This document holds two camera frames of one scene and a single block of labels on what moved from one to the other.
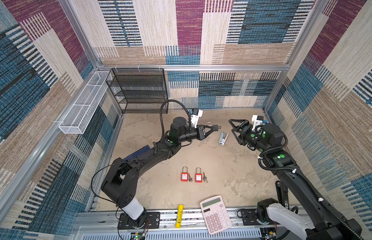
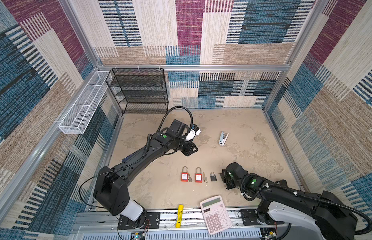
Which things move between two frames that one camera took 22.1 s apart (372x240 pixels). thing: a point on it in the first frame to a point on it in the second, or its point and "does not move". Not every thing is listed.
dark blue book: x=142 y=150 does not move
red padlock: x=198 y=176 does not move
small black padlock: x=214 y=127 to x=213 y=176
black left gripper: x=200 y=135 to x=188 y=151
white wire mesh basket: x=77 y=119 does not move
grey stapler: x=223 y=138 does not move
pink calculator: x=216 y=214 does not move
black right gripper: x=247 y=126 to x=223 y=175
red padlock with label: x=184 y=174 does not move
